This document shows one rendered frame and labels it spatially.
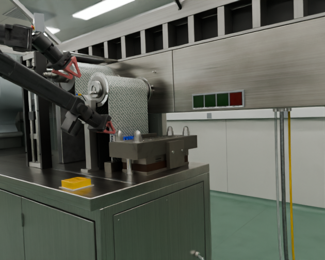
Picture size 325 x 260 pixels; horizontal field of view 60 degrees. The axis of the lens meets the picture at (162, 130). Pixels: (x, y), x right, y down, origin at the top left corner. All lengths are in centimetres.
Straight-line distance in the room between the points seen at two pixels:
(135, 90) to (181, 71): 23
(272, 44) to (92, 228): 90
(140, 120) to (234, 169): 268
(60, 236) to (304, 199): 298
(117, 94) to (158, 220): 55
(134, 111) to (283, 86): 63
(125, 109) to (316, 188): 273
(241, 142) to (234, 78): 261
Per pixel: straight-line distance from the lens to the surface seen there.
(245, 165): 381
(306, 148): 354
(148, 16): 156
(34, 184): 114
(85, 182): 100
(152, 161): 113
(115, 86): 125
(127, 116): 128
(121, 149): 111
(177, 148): 120
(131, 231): 100
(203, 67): 130
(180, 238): 124
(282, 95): 115
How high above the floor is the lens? 113
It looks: 3 degrees down
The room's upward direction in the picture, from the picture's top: 2 degrees counter-clockwise
